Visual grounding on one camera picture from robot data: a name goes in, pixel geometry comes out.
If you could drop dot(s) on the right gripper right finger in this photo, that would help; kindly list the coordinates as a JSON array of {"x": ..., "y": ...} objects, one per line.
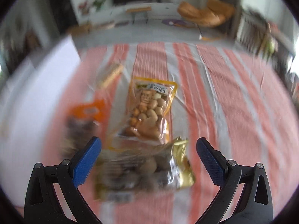
[{"x": 255, "y": 202}]

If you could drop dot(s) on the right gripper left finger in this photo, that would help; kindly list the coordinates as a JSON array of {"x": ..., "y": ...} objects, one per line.
[{"x": 41, "y": 202}]

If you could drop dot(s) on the gold bag of brown snacks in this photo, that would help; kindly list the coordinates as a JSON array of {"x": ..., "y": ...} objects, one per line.
[{"x": 122, "y": 175}]

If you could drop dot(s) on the yellow peanut snack bag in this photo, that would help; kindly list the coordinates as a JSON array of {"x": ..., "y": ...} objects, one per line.
[{"x": 147, "y": 110}]

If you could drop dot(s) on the orange top dark snack bag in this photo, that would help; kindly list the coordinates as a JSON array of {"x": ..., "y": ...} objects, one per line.
[{"x": 82, "y": 122}]

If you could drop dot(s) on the white cardboard box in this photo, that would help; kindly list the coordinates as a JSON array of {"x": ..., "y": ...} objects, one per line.
[{"x": 28, "y": 103}]

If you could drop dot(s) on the striped orange white tablecloth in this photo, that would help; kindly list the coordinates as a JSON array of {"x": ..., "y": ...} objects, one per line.
[{"x": 234, "y": 100}]

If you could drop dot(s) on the wooden dining chair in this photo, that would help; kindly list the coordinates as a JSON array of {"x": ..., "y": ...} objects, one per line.
[{"x": 253, "y": 32}]

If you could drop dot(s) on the tall black shelf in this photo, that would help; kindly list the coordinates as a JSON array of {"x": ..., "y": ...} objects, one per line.
[{"x": 64, "y": 15}]

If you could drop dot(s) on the orange lounge chair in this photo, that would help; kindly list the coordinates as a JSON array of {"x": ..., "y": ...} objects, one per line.
[{"x": 214, "y": 14}]

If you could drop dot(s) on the red flower vase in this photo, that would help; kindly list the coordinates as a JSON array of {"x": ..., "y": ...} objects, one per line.
[{"x": 84, "y": 8}]

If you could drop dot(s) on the purple floor mat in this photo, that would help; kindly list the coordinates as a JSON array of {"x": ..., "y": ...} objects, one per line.
[{"x": 178, "y": 23}]

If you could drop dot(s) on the left green potted plant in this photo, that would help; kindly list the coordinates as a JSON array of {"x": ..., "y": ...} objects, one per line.
[{"x": 97, "y": 4}]

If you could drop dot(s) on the small wooden bench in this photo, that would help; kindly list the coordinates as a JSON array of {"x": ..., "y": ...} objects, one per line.
[{"x": 140, "y": 10}]

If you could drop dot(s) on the white tv cabinet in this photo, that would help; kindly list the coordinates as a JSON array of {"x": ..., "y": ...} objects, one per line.
[{"x": 160, "y": 11}]

